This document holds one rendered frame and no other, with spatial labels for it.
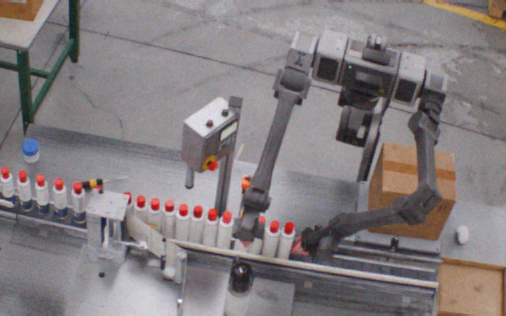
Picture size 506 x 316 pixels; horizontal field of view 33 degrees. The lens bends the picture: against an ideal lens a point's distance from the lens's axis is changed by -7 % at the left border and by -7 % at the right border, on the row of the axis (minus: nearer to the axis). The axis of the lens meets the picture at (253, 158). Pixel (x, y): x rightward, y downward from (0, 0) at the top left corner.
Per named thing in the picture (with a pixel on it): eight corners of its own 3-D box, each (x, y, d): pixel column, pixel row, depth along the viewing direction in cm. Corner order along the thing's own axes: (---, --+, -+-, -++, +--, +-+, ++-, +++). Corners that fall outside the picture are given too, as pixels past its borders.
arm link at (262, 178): (312, 78, 277) (278, 67, 277) (312, 78, 272) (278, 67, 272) (270, 210, 283) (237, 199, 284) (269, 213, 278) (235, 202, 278)
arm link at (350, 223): (430, 210, 285) (408, 192, 282) (424, 225, 283) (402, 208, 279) (352, 227, 321) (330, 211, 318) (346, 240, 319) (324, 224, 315)
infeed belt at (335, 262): (17, 219, 335) (16, 213, 332) (23, 202, 341) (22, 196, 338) (433, 295, 335) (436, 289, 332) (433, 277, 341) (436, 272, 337)
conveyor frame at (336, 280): (16, 223, 335) (15, 216, 332) (24, 201, 342) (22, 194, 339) (432, 299, 335) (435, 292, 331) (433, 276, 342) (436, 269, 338)
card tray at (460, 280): (436, 315, 330) (439, 310, 327) (438, 261, 347) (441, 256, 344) (503, 323, 330) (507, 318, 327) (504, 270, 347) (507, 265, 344)
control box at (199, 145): (179, 158, 307) (183, 120, 293) (214, 133, 316) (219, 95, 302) (201, 176, 303) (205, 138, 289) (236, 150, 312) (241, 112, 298)
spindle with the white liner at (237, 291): (220, 321, 314) (227, 277, 291) (224, 300, 320) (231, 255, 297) (245, 325, 314) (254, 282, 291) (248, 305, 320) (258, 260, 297)
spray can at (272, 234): (260, 260, 333) (267, 228, 317) (261, 249, 336) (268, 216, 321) (274, 262, 333) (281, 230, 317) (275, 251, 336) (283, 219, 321)
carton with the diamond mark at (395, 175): (367, 232, 350) (382, 189, 330) (368, 184, 366) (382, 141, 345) (437, 241, 351) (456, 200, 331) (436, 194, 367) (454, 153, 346)
